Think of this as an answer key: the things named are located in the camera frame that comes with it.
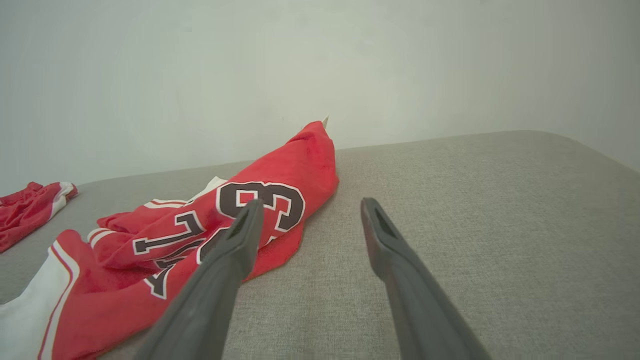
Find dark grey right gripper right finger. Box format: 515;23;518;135
360;197;492;360

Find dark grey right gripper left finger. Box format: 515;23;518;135
134;198;266;360

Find red white basketball jersey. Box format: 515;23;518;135
0;116;340;360

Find red white basketball shorts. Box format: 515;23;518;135
0;181;80;254

